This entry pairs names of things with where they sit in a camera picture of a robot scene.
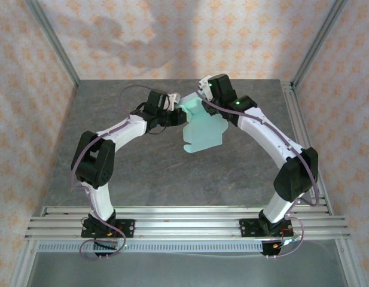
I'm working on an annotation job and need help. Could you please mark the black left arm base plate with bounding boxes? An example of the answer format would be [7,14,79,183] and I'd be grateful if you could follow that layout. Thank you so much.
[81,218,135,239]

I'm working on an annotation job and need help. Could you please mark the grey slotted cable duct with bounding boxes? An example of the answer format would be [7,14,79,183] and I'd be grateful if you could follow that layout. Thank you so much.
[36,241,263,254]

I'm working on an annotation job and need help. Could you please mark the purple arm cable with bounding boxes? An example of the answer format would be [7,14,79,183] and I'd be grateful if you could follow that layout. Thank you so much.
[197,86,320,259]
[71,84,158,261]

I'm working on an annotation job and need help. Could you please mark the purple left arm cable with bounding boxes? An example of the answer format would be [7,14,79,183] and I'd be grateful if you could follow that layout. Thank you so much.
[71,84,158,261]

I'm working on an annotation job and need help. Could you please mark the aluminium side rail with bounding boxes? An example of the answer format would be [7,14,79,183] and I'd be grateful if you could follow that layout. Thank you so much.
[280,80,334,215]

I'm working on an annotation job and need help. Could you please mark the mint green paper box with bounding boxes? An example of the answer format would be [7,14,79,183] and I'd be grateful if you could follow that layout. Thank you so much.
[175,91,230,154]

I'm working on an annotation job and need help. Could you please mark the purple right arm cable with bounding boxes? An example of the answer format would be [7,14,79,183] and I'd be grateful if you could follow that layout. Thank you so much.
[197,86,320,259]

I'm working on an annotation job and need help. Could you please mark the aluminium mounting rails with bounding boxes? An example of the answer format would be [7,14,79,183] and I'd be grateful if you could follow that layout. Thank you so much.
[24,205,351,240]

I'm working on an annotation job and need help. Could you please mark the aluminium frame post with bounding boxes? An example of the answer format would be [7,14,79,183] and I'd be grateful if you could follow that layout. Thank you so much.
[9,239,39,287]
[333,239,368,287]
[291,0,348,91]
[26,0,81,88]

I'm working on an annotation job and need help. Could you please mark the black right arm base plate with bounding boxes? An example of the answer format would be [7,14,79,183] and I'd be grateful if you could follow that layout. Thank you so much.
[239,218,293,239]

